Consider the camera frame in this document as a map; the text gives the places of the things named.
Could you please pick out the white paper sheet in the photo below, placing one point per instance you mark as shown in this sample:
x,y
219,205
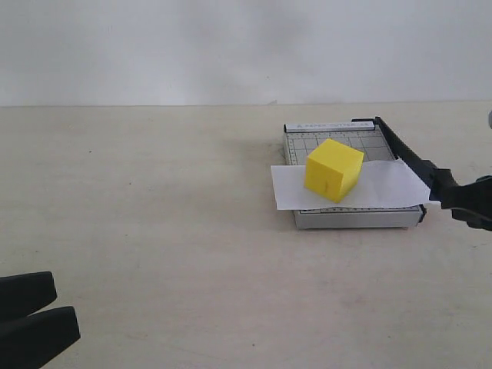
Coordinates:
x,y
381,184

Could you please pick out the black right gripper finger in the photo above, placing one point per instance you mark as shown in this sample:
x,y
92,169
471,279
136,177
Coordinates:
x,y
473,196
472,220

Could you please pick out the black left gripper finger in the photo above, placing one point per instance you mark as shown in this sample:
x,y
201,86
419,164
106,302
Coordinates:
x,y
33,341
24,294

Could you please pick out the black cutter blade arm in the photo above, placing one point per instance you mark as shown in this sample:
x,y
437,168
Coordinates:
x,y
440,181

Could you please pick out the grey paper cutter base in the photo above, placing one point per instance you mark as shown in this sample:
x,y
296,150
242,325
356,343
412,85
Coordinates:
x,y
365,135

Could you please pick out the yellow foam cube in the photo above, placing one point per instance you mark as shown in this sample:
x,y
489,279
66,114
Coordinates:
x,y
332,169

